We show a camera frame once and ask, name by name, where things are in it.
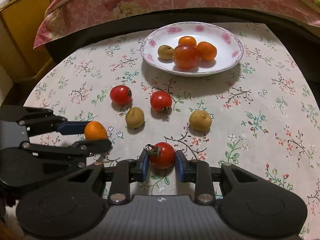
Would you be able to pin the wooden yellow cabinet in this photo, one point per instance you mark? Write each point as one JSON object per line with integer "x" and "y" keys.
{"x": 20, "y": 20}

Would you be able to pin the white floral plate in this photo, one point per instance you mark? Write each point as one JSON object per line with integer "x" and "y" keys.
{"x": 229, "y": 48}

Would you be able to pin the brown longan in plate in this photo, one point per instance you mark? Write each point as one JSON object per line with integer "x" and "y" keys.
{"x": 165, "y": 52}

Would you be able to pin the orange kumquat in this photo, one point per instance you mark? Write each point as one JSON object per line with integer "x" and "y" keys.
{"x": 187, "y": 40}
{"x": 207, "y": 51}
{"x": 95, "y": 131}

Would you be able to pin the black bed frame edge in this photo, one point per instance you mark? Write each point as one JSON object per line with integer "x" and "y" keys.
{"x": 301, "y": 43}

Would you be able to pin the red cherry tomato with stem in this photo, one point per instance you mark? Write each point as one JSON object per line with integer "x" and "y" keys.
{"x": 161, "y": 155}

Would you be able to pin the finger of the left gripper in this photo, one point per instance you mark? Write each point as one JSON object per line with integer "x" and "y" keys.
{"x": 85, "y": 148}
{"x": 39, "y": 121}

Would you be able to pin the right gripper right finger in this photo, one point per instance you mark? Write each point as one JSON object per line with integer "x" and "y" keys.
{"x": 199, "y": 173}

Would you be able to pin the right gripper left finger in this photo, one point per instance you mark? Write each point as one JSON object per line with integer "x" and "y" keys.
{"x": 126, "y": 172}

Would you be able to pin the red cherry tomato oval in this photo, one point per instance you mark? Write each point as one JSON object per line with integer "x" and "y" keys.
{"x": 121, "y": 95}

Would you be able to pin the floral tablecloth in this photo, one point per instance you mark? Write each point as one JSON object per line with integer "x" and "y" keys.
{"x": 265, "y": 117}

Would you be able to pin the large orange-red tomato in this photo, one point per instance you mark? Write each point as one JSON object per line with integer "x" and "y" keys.
{"x": 185, "y": 57}

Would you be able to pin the red cherry tomato round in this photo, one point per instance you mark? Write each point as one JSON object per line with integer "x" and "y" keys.
{"x": 161, "y": 101}

